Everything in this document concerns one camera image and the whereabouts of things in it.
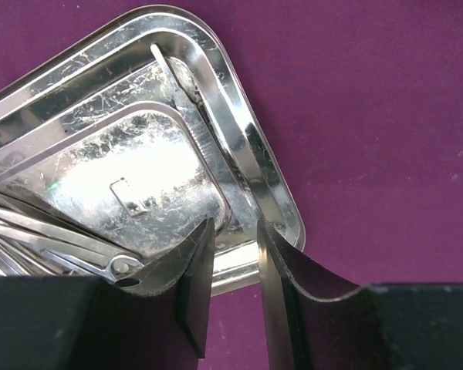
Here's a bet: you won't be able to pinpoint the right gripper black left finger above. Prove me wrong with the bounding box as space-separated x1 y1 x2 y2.
0 219 215 369

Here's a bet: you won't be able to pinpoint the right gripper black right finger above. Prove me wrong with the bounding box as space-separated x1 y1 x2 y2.
257 220 463 369

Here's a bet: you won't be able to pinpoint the steel surgical scissors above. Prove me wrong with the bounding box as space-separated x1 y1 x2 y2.
0 193 144 282

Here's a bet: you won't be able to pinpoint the purple surgical wrap cloth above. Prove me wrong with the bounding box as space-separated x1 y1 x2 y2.
0 0 463 370

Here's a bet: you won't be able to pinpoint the wide steel tweezers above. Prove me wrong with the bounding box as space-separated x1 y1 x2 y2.
150 43 225 172

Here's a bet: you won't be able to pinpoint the stainless steel instrument tray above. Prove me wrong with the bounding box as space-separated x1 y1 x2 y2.
0 5 306 294

